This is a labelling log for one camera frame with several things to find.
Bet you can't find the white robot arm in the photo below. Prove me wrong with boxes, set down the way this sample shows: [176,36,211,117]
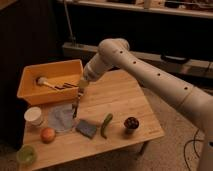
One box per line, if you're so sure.
[79,38,213,171]

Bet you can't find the white plastic cup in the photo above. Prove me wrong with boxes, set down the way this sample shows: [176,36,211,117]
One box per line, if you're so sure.
[24,106,44,126]

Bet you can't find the green plastic cup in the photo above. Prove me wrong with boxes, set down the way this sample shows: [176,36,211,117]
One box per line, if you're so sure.
[16,145,37,165]

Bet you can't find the orange plastic bin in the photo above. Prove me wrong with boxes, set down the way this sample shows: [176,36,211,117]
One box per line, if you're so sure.
[17,59,83,105]

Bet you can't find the grey cloth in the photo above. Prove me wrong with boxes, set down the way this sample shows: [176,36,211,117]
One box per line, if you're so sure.
[48,104,75,133]

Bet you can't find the metal pole stand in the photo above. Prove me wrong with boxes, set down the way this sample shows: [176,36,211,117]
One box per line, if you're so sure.
[63,0,76,46]

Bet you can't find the green chili pepper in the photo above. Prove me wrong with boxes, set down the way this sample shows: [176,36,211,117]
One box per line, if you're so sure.
[100,113,113,139]

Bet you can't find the blue-grey sponge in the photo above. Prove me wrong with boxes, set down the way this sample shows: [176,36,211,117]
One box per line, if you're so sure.
[76,120,97,139]

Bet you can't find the red apple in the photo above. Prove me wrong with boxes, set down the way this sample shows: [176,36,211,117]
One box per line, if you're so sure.
[40,127,56,143]

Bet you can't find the grey baseboard ledge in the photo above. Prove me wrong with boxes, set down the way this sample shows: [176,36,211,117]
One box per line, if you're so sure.
[62,42,213,79]

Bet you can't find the upper shelf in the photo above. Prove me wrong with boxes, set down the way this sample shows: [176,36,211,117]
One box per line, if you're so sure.
[56,0,213,19]

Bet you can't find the black cable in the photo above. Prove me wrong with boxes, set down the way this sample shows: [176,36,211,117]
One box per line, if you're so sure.
[183,129,209,171]

